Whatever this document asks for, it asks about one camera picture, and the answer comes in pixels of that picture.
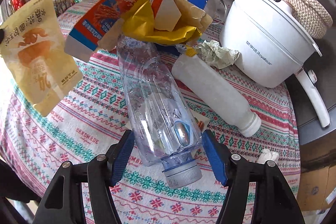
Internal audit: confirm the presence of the white opaque plastic bottle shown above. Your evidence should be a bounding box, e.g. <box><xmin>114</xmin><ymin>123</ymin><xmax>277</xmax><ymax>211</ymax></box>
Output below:
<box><xmin>171</xmin><ymin>54</ymin><xmax>261</xmax><ymax>138</ymax></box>

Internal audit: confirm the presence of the yellow snack pouch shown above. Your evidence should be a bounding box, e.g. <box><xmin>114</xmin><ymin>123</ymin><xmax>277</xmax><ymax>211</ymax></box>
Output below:
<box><xmin>1</xmin><ymin>0</ymin><xmax>83</xmax><ymax>117</ymax></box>

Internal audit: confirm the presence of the small white paper wad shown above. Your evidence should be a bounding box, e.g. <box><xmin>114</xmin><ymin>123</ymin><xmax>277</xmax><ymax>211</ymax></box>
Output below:
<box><xmin>256</xmin><ymin>148</ymin><xmax>280</xmax><ymax>164</ymax></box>

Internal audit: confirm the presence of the yellow snack wrapper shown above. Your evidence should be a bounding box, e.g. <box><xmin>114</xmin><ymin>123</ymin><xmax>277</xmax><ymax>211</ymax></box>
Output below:
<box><xmin>121</xmin><ymin>0</ymin><xmax>202</xmax><ymax>46</ymax></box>

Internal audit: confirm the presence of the clear plastic water bottle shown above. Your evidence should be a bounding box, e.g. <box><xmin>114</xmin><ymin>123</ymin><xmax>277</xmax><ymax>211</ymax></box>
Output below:
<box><xmin>117</xmin><ymin>36</ymin><xmax>202</xmax><ymax>189</ymax></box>

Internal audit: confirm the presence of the orange blue snack box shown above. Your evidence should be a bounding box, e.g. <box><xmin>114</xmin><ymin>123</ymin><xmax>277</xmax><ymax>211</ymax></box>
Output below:
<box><xmin>64</xmin><ymin>0</ymin><xmax>213</xmax><ymax>62</ymax></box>

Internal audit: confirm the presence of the crumpled pale green paper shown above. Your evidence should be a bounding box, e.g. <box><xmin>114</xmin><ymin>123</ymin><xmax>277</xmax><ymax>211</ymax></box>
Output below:
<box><xmin>194</xmin><ymin>40</ymin><xmax>240</xmax><ymax>69</ymax></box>

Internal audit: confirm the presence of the white electric cooking pot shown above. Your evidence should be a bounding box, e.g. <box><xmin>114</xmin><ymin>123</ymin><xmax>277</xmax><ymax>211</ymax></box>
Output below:
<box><xmin>219</xmin><ymin>0</ymin><xmax>330</xmax><ymax>127</ymax></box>

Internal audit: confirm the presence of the cardboard box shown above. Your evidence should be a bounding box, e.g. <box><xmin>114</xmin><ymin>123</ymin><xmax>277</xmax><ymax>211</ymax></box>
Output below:
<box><xmin>297</xmin><ymin>165</ymin><xmax>336</xmax><ymax>211</ymax></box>

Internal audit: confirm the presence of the patterned tablecloth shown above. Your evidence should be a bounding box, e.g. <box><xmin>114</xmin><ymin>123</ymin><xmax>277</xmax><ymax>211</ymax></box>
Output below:
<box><xmin>0</xmin><ymin>0</ymin><xmax>301</xmax><ymax>224</ymax></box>

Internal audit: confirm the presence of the woven rope basket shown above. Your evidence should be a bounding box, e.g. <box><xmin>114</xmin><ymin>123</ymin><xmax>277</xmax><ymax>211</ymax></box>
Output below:
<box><xmin>283</xmin><ymin>0</ymin><xmax>333</xmax><ymax>39</ymax></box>

